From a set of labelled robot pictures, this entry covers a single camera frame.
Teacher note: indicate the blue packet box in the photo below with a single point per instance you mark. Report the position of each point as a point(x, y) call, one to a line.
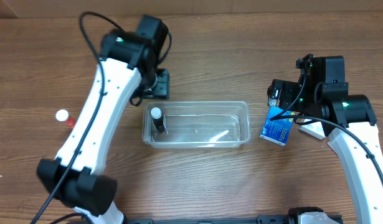
point(276, 131)

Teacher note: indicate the clear plastic container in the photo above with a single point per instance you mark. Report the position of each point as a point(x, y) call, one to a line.
point(198, 124)

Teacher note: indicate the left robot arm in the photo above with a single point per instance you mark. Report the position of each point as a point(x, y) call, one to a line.
point(128, 72)

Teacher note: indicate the dark bottle white cap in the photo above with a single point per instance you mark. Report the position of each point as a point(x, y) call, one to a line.
point(159, 119)

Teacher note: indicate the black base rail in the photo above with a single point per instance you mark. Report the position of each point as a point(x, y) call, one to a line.
point(294, 216)

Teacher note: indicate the white packet box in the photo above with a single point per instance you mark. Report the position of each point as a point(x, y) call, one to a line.
point(314, 129)

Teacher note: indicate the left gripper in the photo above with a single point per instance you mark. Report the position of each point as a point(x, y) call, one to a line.
point(160, 86)

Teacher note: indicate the orange bottle white cap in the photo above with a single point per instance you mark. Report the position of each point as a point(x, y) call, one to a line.
point(64, 116)

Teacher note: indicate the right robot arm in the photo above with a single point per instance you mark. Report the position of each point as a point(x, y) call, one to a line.
point(322, 95)

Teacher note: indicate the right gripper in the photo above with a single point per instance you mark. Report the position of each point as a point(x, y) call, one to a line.
point(279, 93)

